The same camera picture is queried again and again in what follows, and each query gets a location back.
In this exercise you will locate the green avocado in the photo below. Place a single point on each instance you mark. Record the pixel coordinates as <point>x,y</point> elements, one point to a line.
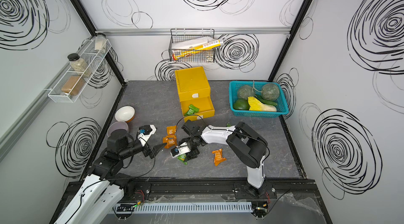
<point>241,104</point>

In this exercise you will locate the clear jar far shelf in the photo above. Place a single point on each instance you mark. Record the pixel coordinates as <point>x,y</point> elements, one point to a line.
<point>100,42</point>

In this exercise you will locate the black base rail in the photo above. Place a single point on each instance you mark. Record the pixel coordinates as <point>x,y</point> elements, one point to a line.
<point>238,188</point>

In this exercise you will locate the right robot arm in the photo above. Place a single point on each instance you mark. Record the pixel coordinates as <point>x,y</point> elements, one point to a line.
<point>249,146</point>

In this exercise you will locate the white wire wall shelf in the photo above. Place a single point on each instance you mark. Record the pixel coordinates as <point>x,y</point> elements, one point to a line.
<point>100,77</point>

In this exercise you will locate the black lid spice jar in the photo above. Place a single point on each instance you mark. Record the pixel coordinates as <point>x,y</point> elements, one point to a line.
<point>79,64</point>

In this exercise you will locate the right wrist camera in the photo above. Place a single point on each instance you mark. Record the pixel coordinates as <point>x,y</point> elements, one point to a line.
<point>178,151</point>

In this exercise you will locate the yellow drawer cabinet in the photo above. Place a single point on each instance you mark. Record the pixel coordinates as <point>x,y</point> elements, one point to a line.
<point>193,89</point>

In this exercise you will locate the black wire wall basket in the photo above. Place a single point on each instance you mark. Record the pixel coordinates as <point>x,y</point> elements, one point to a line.
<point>179,35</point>

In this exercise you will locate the yellow drawer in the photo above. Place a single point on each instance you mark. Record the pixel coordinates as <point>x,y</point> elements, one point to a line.
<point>204,105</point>

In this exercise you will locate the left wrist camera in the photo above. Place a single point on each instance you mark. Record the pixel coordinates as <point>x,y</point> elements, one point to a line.
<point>145,132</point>

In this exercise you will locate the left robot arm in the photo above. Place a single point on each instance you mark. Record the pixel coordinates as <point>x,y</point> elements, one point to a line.
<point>104,185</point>

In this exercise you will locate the green melon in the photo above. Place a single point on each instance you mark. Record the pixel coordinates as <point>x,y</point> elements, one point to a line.
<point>270,91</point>
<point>246,91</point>

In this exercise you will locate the right green melon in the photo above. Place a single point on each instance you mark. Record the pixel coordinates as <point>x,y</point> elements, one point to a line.
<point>270,91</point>

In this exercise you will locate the yellow white cabbage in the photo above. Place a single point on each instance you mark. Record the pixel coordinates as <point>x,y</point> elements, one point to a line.
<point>256,105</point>

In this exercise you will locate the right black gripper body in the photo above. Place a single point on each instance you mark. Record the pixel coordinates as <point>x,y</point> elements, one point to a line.
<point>192,145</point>

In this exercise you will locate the yellow white package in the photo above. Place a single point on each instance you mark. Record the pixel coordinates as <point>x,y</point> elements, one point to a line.
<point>197,46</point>

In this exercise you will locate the white orange bowl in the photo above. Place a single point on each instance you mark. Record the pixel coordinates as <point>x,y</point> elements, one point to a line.
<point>125,114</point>

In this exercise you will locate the white slotted cable duct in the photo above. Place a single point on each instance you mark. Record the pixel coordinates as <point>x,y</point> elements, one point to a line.
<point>220,207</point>

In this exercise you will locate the orange cookie packet large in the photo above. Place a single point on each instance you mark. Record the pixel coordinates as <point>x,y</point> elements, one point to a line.
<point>170,141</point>

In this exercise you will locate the left green melon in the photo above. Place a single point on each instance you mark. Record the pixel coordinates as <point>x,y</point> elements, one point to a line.
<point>246,91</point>

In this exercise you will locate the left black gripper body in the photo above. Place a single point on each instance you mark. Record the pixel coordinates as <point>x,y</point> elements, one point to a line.
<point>147,151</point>

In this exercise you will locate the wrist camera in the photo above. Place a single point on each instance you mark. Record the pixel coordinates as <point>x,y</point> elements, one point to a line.
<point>145,132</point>
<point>178,151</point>

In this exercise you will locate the teal plastic basket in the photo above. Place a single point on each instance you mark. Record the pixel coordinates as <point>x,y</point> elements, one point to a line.
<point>282,107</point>

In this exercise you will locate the green cucumber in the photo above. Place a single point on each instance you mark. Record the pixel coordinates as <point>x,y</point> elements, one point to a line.
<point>266,102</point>

